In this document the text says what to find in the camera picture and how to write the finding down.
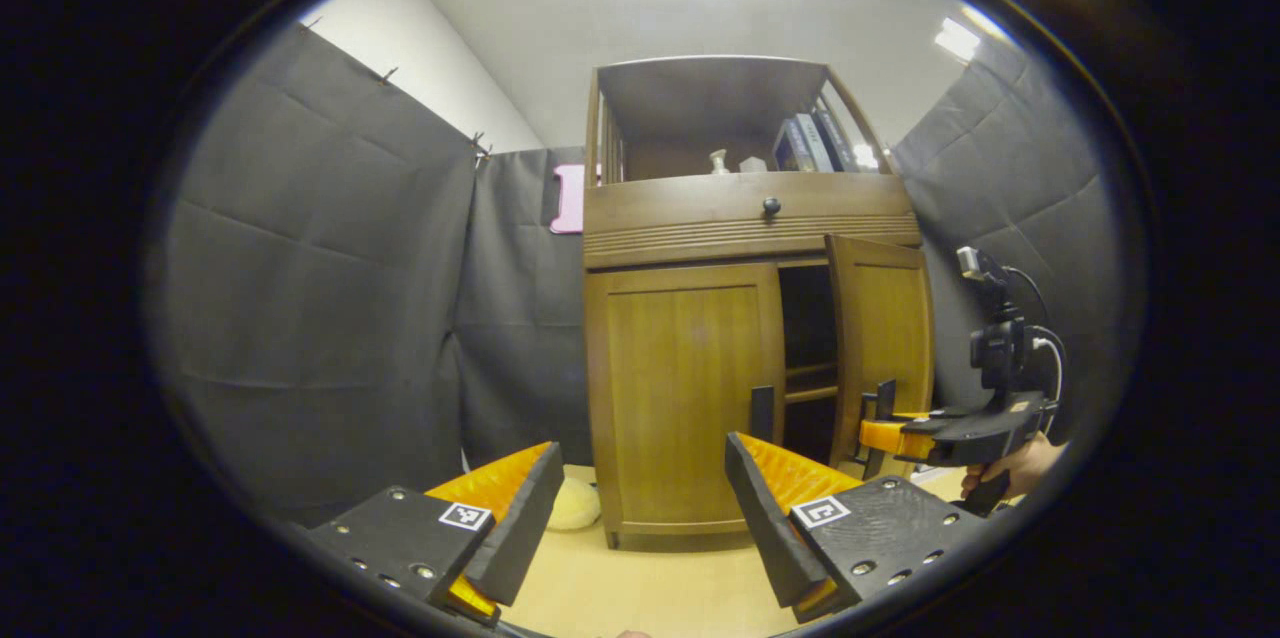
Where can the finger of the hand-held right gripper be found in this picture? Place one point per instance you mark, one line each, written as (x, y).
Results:
(885, 436)

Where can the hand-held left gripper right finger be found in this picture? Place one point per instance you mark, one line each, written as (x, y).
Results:
(765, 528)

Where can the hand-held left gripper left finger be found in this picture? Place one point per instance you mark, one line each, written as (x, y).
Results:
(525, 528)

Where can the wooden cabinet door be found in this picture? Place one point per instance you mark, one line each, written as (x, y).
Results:
(680, 388)
(885, 338)

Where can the wooden double-door shoe cabinet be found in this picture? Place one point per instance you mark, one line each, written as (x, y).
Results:
(700, 108)

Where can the wooden inner cabinet shelf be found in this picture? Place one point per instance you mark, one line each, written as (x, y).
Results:
(810, 393)

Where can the yellow plush toy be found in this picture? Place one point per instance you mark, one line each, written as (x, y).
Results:
(575, 505)

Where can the small distant ceiling light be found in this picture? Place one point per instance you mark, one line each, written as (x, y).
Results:
(866, 156)

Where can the grey book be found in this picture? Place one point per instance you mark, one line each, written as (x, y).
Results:
(815, 146)

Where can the dark book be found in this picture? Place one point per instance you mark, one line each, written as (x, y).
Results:
(838, 140)

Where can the blue book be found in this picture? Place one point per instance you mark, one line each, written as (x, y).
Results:
(787, 150)

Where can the wooden drawer with black knob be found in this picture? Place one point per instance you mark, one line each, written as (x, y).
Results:
(680, 203)

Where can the black backdrop cloth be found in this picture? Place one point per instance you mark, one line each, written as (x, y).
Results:
(320, 268)

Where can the ceiling light panel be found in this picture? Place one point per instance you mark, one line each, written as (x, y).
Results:
(957, 39)

